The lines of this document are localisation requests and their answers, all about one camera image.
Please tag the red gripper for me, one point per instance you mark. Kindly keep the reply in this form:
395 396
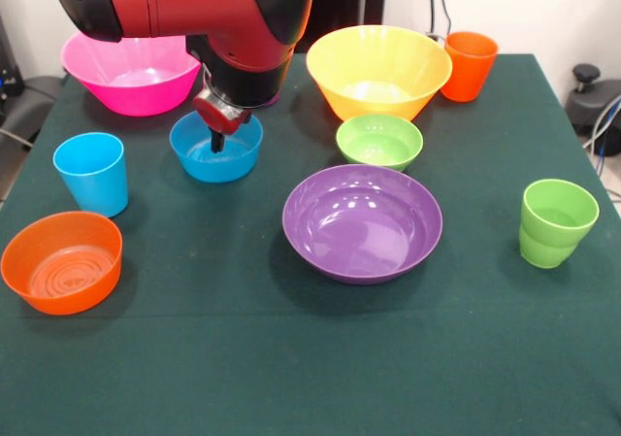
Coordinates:
218 118

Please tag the green plastic bowl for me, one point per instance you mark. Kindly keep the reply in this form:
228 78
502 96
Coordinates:
378 140

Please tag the purple plastic bowl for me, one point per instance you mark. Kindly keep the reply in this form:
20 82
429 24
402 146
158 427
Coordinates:
364 227

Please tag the yellow plastic bowl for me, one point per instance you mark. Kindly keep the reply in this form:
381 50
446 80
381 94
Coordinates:
378 67

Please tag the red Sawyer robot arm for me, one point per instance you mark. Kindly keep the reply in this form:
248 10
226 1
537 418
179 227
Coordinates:
218 9

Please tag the blue plastic bowl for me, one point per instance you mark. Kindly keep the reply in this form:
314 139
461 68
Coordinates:
218 169

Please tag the pink plastic bowl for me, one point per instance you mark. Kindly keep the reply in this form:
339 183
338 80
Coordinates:
136 91

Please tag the blue plastic cup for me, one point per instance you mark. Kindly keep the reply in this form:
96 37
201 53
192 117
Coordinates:
97 188

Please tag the grey chair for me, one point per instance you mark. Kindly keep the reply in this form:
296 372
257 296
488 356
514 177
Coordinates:
29 101

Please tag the orange plastic bowl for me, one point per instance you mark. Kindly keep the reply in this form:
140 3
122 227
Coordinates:
63 290

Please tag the dark green tablecloth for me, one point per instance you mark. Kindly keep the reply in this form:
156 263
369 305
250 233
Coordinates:
242 358

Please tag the dark equipment box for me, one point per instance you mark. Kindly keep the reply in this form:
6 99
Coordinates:
7 81

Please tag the orange plastic cup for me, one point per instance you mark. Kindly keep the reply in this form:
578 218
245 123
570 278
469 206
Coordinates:
468 77

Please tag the green plastic cup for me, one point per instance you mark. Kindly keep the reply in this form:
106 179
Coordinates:
553 246

